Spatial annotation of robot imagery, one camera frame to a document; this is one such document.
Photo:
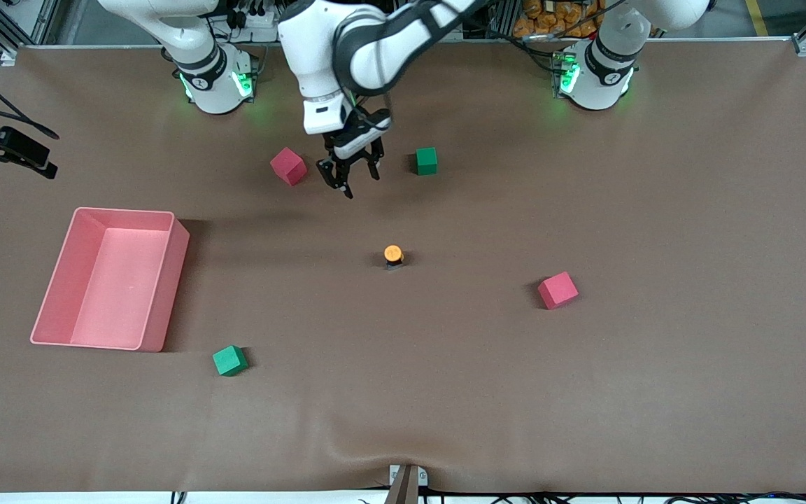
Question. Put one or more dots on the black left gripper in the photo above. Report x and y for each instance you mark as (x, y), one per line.
(355, 144)

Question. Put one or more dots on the orange capped black button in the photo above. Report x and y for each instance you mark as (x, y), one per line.
(393, 253)

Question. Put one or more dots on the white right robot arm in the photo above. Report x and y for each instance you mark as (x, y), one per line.
(214, 87)

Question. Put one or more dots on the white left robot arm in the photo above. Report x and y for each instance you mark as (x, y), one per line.
(319, 42)

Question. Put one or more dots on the red foam cube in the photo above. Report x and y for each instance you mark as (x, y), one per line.
(287, 166)
(557, 290)

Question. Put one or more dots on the green foam cube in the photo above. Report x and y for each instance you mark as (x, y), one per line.
(427, 161)
(229, 360)

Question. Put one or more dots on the pink plastic bin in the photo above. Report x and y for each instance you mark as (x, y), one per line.
(116, 308)

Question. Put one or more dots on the white power strip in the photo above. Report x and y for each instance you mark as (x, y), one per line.
(256, 17)

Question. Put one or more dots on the brown table mat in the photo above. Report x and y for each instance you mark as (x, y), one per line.
(403, 392)

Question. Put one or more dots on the pile of orange items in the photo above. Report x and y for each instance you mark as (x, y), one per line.
(564, 24)

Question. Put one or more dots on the grey metal bracket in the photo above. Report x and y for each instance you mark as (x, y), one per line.
(422, 476)

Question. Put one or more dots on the brown camera pole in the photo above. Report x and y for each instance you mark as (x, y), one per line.
(403, 490)

